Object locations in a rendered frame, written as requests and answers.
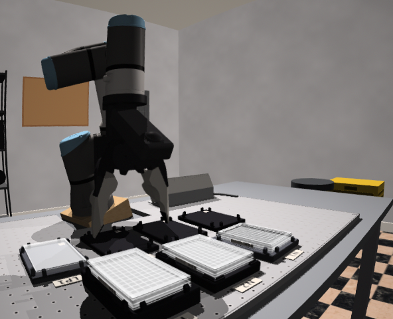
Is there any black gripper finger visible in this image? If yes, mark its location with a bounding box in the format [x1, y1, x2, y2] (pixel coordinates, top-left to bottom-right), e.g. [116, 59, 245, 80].
[141, 159, 169, 223]
[90, 148, 118, 239]

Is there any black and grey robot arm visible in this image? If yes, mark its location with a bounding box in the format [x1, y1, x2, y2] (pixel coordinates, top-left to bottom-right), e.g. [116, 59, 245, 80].
[41, 14, 174, 217]

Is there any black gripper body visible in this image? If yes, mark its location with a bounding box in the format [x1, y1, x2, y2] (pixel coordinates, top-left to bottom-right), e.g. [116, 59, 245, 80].
[94, 93, 153, 175]

